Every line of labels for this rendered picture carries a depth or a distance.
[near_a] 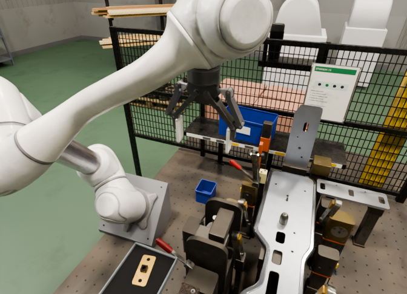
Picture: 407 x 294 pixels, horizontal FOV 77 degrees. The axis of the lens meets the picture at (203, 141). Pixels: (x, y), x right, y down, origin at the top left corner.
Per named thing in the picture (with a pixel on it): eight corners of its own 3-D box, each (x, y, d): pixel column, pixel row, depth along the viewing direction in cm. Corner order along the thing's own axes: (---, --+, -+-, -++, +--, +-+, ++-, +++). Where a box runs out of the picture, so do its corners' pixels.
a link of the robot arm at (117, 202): (125, 229, 124) (96, 234, 103) (109, 196, 130) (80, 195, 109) (152, 210, 123) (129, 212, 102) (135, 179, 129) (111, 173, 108)
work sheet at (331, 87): (343, 123, 141) (362, 67, 124) (300, 117, 148) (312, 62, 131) (343, 122, 142) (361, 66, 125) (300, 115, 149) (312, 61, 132)
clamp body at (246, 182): (249, 240, 131) (257, 189, 111) (230, 234, 134) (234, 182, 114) (252, 230, 136) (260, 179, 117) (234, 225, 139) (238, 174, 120)
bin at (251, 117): (268, 147, 142) (271, 127, 135) (217, 133, 154) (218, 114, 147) (275, 133, 154) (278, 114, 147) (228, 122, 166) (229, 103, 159)
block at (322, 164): (314, 218, 142) (331, 167, 122) (298, 214, 145) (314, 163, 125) (314, 208, 148) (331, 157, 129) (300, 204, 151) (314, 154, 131)
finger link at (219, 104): (207, 89, 62) (211, 85, 61) (235, 125, 64) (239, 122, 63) (201, 95, 59) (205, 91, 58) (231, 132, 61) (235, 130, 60)
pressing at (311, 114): (306, 169, 131) (323, 107, 112) (283, 163, 134) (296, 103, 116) (306, 168, 131) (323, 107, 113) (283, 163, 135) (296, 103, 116)
